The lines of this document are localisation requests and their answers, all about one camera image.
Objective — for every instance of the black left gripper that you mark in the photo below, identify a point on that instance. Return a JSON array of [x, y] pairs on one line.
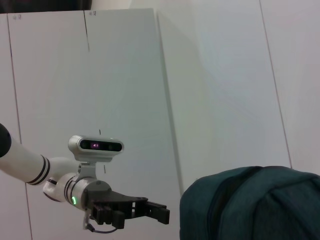
[[107, 197]]

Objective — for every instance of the dark teal insulated lunch bag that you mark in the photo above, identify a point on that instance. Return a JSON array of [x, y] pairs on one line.
[[250, 207]]

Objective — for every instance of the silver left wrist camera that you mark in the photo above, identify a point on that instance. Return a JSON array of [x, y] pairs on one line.
[[96, 146]]

